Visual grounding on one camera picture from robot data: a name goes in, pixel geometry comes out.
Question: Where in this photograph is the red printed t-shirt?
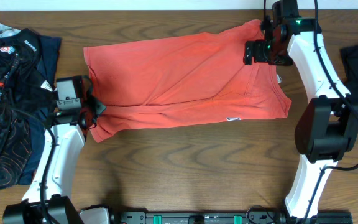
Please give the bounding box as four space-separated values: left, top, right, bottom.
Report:
83 20 291 142

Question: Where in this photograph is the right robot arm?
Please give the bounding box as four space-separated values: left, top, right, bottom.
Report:
243 0 358 223

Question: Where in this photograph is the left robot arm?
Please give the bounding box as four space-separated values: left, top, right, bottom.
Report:
2 96 110 224

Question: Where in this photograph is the black orange patterned shirt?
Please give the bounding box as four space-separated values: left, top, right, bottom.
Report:
0 23 54 190

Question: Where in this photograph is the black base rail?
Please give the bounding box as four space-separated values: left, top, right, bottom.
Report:
79 210 353 224

